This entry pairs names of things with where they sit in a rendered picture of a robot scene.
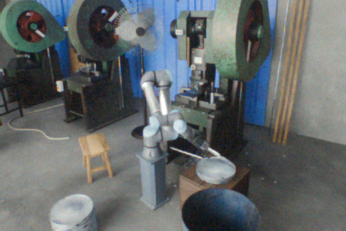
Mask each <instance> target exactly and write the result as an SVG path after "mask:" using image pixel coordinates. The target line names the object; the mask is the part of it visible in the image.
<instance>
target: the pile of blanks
mask: <svg viewBox="0 0 346 231"><path fill-rule="evenodd" d="M50 222H51V225H52V226H51V227H52V230H53V231H98V228H97V221H96V216H95V210H94V207H93V210H92V211H91V214H89V215H88V217H86V218H85V219H84V220H82V221H80V222H79V223H77V224H73V225H71V226H59V225H56V224H54V223H53V222H52V221H51V220H50Z"/></svg>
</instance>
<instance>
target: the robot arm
mask: <svg viewBox="0 0 346 231"><path fill-rule="evenodd" d="M173 80H174V78H173V76H172V74H171V71H170V70H165V69H163V70H153V71H148V72H146V73H145V74H144V75H143V76H142V78H141V89H142V90H143V91H144V94H145V96H146V100H147V102H148V107H149V110H150V112H151V117H150V125H148V126H146V128H144V150H143V151H142V155H143V157H144V158H146V159H158V158H160V157H161V156H162V150H161V148H160V142H162V141H169V140H175V139H176V138H178V133H179V134H181V135H182V136H183V137H184V138H185V139H188V141H189V142H191V143H192V144H194V145H195V146H196V148H197V149H198V150H206V151H207V150H208V148H209V146H210V144H208V141H207V140H206V138H204V137H203V136H200V135H198V134H196V133H195V131H194V130H193V129H192V128H190V127H189V126H188V125H187V124H186V122H185V120H184V118H183V115H182V114H181V112H180V111H179V110H171V95H170V90H169V89H170V88H171V85H172V84H173V83H174V81H173ZM154 86H156V89H158V92H159V98H160V103H159V102H158V97H157V95H156V93H155V89H154Z"/></svg>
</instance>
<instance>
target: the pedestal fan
mask: <svg viewBox="0 0 346 231"><path fill-rule="evenodd" d="M143 8H145V7H143ZM145 9H146V10H142V11H141V12H140V10H139V14H138V15H136V16H137V17H132V18H137V20H136V19H135V20H136V21H137V23H136V25H135V24H134V23H133V22H131V21H130V20H133V19H130V20H129V21H127V20H126V19H125V20H126V21H124V22H122V23H121V22H120V23H121V24H120V26H119V25H118V28H114V30H115V29H116V31H114V32H116V33H115V34H116V35H119V36H120V37H121V38H122V40H123V39H124V40H125V41H132V39H134V38H137V36H138V40H136V39H135V40H136V43H137V42H139V44H140V51H137V53H139V56H140V52H141V78H142V76H143V75H144V72H145V68H144V53H145V51H146V52H147V51H148V50H149V51H151V52H154V50H156V49H155V47H157V46H156V37H155V36H154V35H153V34H151V33H152V32H153V31H154V33H155V29H154V28H153V29H154V30H153V31H149V32H151V33H149V32H147V31H148V30H147V28H150V27H151V26H152V27H153V25H154V23H155V21H156V20H155V19H156V18H155V15H157V14H155V13H156V12H154V9H153V8H151V7H150V6H149V8H145ZM154 14H155V15H154ZM159 19H160V18H159ZM135 20H134V21H135ZM160 21H161V20H160ZM114 26H116V25H114ZM155 26H156V25H155ZM116 27H117V26H116ZM146 30H147V31H146ZM120 37H119V38H120ZM122 40H121V41H122ZM121 43H123V41H122V42H121ZM137 45H138V44H137ZM143 48H144V49H148V50H145V51H143ZM149 51H148V52H149ZM156 52H157V50H156ZM154 53H155V52H154ZM142 98H143V108H144V125H142V126H137V127H136V128H135V129H133V131H132V132H131V135H132V136H133V138H136V139H138V140H144V128H146V126H148V121H147V115H148V113H147V109H146V96H145V94H144V91H143V90H142Z"/></svg>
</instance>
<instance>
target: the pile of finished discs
mask: <svg viewBox="0 0 346 231"><path fill-rule="evenodd" d="M196 173H197V174H198V177H199V178H200V179H202V180H204V181H205V180H206V181H205V182H208V183H211V184H225V183H228V182H231V181H232V180H233V179H234V178H235V174H236V167H234V166H233V165H230V164H229V163H227V162H226V161H223V160H222V159H220V158H219V157H211V158H204V159H202V160H201V161H199V162H198V164H197V166H196Z"/></svg>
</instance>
